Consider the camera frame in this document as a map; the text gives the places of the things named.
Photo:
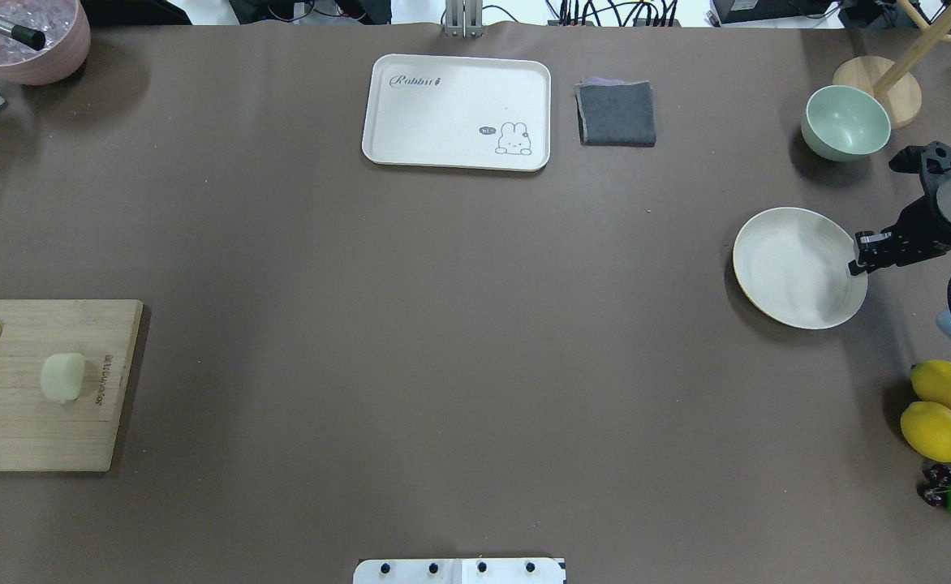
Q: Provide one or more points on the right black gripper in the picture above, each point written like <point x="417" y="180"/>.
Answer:
<point x="919" y="225"/>

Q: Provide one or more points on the cream round plate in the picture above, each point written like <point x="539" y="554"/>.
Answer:
<point x="793" y="265"/>

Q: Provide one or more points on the cream rabbit tray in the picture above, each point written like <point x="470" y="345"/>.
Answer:
<point x="458" y="113"/>

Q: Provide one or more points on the white steamed bun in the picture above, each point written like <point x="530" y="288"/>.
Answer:
<point x="62" y="377"/>

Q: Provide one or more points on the mint green bowl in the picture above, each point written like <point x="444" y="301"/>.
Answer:
<point x="844" y="124"/>

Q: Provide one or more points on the yellow lemon far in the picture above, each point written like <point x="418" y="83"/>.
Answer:
<point x="931" y="381"/>

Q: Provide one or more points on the yellow lemon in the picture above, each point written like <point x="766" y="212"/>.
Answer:
<point x="926" y="426"/>
<point x="931" y="381"/>

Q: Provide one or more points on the wooden mug tree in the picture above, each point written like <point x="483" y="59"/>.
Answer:
<point x="892" y="83"/>

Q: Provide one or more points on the yellow lemon near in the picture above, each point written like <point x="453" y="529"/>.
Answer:
<point x="926" y="426"/>

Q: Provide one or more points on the dark cherry fruit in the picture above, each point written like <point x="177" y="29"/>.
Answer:
<point x="935" y="484"/>

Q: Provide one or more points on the grey folded cloth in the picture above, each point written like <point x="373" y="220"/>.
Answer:
<point x="616" y="112"/>

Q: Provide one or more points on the pink bowl of ice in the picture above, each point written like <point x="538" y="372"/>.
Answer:
<point x="68" y="40"/>

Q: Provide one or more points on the metal black-tipped pestle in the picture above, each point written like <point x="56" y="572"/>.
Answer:
<point x="32" y="38"/>

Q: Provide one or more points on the bamboo cutting board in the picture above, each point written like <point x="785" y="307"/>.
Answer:
<point x="41" y="436"/>

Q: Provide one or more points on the aluminium frame post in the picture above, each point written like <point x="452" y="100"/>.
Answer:
<point x="463" y="18"/>

